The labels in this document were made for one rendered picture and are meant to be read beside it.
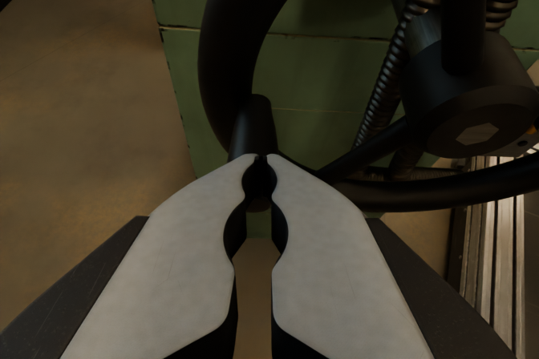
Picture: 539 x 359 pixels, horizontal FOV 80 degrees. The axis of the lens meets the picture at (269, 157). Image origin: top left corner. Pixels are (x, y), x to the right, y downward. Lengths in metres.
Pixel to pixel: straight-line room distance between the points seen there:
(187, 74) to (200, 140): 0.14
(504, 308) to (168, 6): 0.84
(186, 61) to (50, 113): 1.01
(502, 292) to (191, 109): 0.75
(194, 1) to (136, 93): 0.99
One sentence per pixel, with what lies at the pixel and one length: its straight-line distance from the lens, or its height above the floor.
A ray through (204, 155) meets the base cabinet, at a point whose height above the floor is 0.46.
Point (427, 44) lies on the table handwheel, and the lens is 0.22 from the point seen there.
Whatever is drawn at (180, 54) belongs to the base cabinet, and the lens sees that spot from 0.41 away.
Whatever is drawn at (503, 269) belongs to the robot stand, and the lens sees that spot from 0.93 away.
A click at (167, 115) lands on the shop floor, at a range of 1.23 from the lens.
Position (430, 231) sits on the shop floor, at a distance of 1.15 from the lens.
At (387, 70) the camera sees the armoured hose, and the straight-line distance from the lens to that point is 0.27.
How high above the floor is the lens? 0.94
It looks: 58 degrees down
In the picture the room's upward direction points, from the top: 8 degrees clockwise
